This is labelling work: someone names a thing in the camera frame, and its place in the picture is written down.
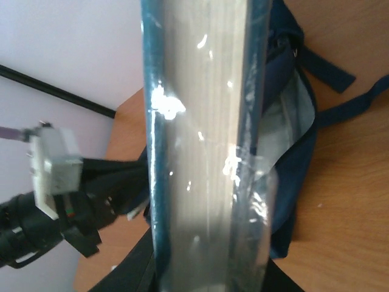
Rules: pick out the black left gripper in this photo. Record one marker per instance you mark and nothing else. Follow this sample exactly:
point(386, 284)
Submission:
point(114, 188)

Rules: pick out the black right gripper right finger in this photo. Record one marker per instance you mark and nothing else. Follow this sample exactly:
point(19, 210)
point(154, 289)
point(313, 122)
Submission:
point(275, 280)

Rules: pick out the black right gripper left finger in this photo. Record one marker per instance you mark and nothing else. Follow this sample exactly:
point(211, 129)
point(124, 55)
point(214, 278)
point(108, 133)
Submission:
point(136, 272)

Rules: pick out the dark teal Bronte book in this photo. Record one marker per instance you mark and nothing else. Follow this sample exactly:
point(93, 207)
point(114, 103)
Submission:
point(212, 196)

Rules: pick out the navy blue student backpack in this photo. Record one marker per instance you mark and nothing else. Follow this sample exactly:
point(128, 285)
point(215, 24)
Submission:
point(289, 117)

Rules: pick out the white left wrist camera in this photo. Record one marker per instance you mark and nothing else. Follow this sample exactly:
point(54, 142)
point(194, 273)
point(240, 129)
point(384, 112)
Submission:
point(56, 164)

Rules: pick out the black left corner frame post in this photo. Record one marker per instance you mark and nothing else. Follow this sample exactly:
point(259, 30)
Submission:
point(44, 87)

